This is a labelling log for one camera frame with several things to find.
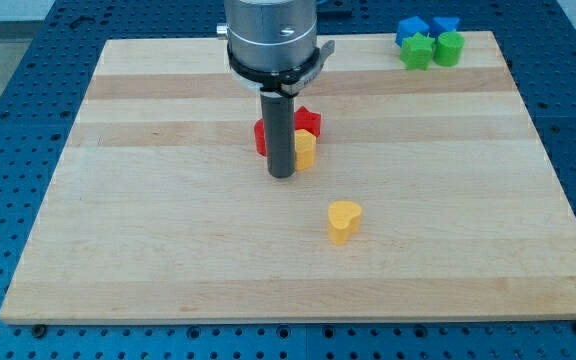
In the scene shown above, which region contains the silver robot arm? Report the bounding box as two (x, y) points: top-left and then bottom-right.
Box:
(224, 0), (335, 98)

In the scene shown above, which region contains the yellow pentagon block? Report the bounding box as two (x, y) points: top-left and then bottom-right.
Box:
(295, 129), (317, 171)

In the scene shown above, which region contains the red cylinder block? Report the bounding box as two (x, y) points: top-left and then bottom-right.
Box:
(253, 118), (267, 157)

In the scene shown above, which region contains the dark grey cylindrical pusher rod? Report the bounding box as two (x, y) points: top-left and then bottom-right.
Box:
(260, 95), (295, 179)

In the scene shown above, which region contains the red star block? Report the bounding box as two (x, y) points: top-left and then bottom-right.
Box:
(294, 106), (322, 137)

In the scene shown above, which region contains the yellow heart block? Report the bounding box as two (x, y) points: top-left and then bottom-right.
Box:
(328, 200), (363, 246)

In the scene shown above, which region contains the light wooden board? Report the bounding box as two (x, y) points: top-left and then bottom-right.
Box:
(0, 31), (576, 325)

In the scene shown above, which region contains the green star block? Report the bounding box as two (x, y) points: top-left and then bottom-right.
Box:
(400, 33), (435, 70)

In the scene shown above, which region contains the blue cube block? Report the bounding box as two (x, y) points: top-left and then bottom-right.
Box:
(395, 16), (430, 48)

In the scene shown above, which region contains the green cylinder block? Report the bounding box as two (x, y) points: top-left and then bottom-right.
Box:
(434, 31), (465, 67)

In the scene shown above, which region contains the blue pentagon block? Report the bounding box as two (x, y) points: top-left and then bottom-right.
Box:
(429, 16), (461, 38)

